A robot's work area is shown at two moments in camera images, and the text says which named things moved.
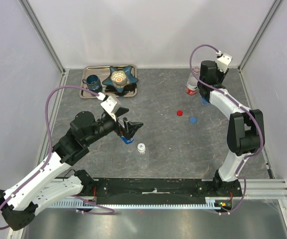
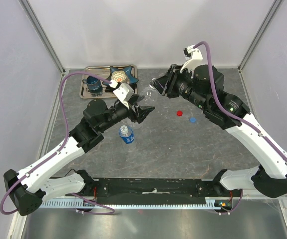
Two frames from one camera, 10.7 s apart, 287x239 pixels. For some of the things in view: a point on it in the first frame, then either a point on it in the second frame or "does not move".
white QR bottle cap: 141,147 to 153,83
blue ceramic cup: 92,81 does not move
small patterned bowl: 119,78 does not move
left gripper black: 130,129 to 143,111
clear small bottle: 142,160 to 151,95
